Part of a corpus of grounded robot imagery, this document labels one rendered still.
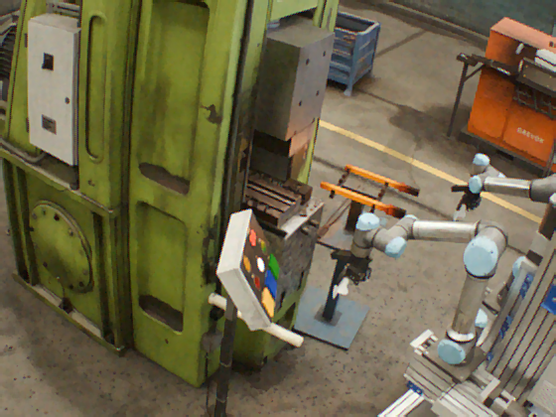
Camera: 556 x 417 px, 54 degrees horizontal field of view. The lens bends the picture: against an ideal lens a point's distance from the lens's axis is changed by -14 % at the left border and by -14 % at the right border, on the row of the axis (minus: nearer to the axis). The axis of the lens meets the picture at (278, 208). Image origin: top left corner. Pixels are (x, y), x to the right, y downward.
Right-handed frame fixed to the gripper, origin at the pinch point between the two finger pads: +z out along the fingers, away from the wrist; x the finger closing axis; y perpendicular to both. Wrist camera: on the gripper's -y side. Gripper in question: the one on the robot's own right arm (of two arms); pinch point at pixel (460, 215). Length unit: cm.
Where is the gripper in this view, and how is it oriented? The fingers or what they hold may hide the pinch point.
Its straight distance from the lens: 308.8
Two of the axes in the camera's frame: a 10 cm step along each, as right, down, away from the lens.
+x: 7.2, -3.1, 6.2
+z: -1.3, 8.2, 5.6
